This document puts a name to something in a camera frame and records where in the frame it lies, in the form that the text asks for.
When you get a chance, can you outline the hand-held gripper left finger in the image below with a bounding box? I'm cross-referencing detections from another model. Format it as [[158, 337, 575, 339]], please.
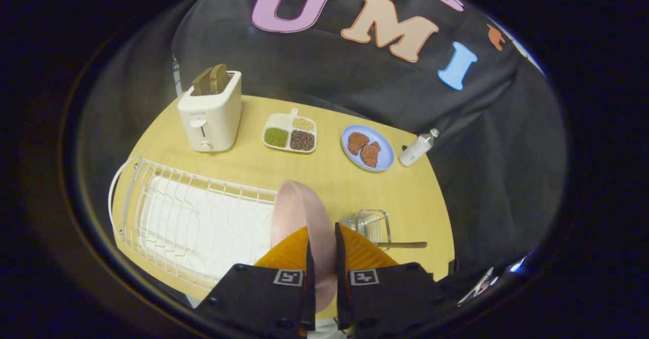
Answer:
[[195, 226, 316, 339]]

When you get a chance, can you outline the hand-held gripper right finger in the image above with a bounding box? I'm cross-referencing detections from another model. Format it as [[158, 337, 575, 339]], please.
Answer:
[[335, 222, 459, 339]]

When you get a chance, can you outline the wire basket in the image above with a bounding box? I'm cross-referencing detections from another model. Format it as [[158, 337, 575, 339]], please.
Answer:
[[339, 209, 391, 249]]

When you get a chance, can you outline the pink plate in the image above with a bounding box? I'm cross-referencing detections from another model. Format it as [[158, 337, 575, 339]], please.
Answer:
[[270, 180, 338, 314]]

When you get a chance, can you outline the wooden spoon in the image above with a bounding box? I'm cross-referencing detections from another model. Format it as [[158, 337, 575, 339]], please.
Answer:
[[374, 241, 428, 250]]

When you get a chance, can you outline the white wire dish rack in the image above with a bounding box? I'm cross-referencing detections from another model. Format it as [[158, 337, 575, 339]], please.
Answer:
[[108, 156, 278, 290]]

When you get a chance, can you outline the blue plate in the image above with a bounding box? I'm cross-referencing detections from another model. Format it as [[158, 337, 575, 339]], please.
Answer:
[[341, 125, 395, 172]]

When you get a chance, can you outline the brown meat piece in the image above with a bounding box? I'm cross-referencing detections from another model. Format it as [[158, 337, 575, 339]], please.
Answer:
[[347, 132, 370, 156], [360, 142, 382, 169]]

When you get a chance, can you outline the small white plastic bottle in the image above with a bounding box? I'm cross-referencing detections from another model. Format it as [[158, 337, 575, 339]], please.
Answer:
[[399, 128, 440, 167]]

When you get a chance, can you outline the white divided tray with beans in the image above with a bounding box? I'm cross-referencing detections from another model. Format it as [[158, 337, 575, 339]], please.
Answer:
[[262, 108, 318, 154]]

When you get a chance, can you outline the white toaster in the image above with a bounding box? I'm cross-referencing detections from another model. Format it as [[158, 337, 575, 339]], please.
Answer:
[[177, 70, 243, 153]]

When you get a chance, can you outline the black backdrop cloth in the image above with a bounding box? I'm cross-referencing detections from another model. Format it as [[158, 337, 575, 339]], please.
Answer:
[[171, 0, 567, 279]]

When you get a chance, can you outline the brown toast slice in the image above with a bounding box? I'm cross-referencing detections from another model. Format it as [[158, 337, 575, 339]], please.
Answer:
[[209, 64, 229, 95], [192, 67, 213, 96]]

